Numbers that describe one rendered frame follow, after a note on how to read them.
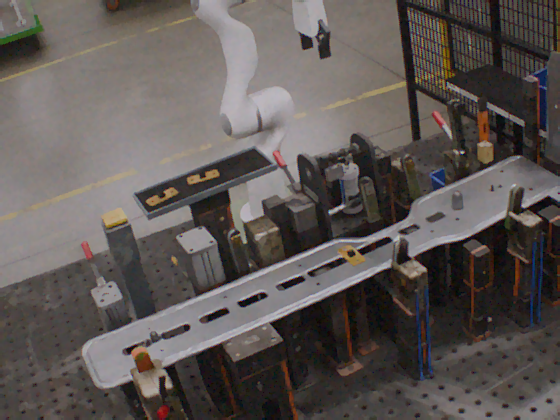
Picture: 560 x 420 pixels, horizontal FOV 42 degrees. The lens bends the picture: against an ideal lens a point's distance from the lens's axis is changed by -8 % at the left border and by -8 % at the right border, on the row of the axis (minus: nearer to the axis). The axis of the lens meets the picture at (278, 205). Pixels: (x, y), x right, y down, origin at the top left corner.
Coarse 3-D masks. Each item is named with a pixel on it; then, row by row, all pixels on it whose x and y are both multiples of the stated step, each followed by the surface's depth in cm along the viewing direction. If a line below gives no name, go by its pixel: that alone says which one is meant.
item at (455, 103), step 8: (448, 104) 210; (456, 104) 209; (448, 112) 211; (456, 112) 212; (456, 120) 213; (456, 128) 213; (456, 136) 213; (464, 136) 214; (456, 144) 214; (464, 144) 215
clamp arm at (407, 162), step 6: (402, 156) 211; (408, 156) 210; (402, 162) 210; (408, 162) 210; (414, 162) 211; (402, 168) 212; (408, 168) 210; (414, 168) 211; (408, 174) 211; (414, 174) 212; (408, 180) 212; (414, 180) 213; (408, 186) 213; (414, 186) 213; (408, 192) 214; (414, 192) 213; (420, 192) 214; (408, 198) 215; (414, 198) 214
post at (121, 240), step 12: (108, 228) 197; (120, 228) 197; (132, 228) 199; (108, 240) 198; (120, 240) 198; (132, 240) 200; (120, 252) 199; (132, 252) 201; (120, 264) 201; (132, 264) 203; (132, 276) 205; (144, 276) 207; (132, 288) 206; (144, 288) 208; (132, 300) 208; (144, 300) 210; (144, 312) 211; (156, 312) 213
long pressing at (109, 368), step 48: (432, 192) 212; (480, 192) 209; (528, 192) 204; (336, 240) 201; (432, 240) 194; (240, 288) 190; (336, 288) 185; (144, 336) 180; (192, 336) 177; (96, 384) 168
